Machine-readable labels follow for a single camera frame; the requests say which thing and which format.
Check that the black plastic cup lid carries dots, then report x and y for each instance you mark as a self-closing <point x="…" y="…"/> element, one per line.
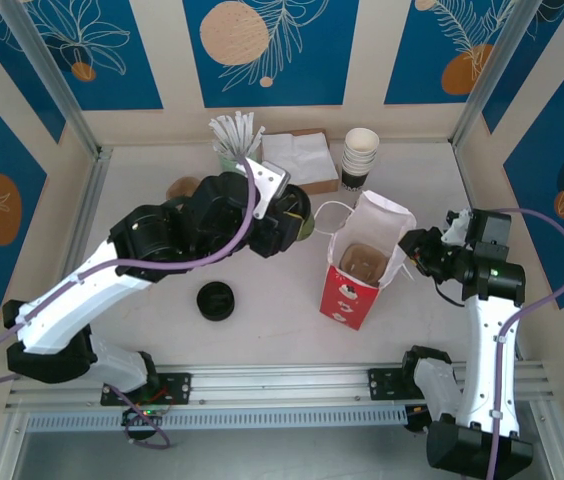
<point x="216" y="301"/>
<point x="298" y="200"/>

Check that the red white paper bag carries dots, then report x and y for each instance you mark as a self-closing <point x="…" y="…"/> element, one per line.
<point x="347" y="305"/>

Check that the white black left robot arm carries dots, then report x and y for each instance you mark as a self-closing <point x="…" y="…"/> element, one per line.
<point x="72" y="310"/>

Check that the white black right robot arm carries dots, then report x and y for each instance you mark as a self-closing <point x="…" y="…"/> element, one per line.
<point x="487" y="360"/>

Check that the cardboard napkin box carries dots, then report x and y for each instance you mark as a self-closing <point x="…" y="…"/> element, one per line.
<point x="322" y="187"/>

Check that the black printed paper cup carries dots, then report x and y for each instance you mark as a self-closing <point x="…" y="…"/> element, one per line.
<point x="357" y="183"/>

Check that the paper-wrapped straw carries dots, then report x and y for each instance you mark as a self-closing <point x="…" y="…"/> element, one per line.
<point x="219" y="132"/>
<point x="252" y="130"/>
<point x="246" y="127"/>
<point x="259" y="137"/>
<point x="219" y="148"/>
<point x="238" y="130"/>
<point x="227" y="130"/>

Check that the white paper cup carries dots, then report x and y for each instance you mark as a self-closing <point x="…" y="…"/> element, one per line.
<point x="362" y="140"/>
<point x="357" y="167"/>
<point x="357" y="160"/>

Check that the circuit board with LED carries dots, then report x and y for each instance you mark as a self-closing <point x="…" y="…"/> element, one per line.
<point x="414" y="420"/>
<point x="142" y="415"/>

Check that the aluminium frame rail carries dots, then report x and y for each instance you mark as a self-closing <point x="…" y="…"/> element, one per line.
<point x="472" y="185"/>
<point x="84" y="215"/>

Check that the aluminium frame post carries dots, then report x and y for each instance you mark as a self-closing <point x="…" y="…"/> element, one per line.
<point x="52" y="70"/>
<point x="490" y="70"/>

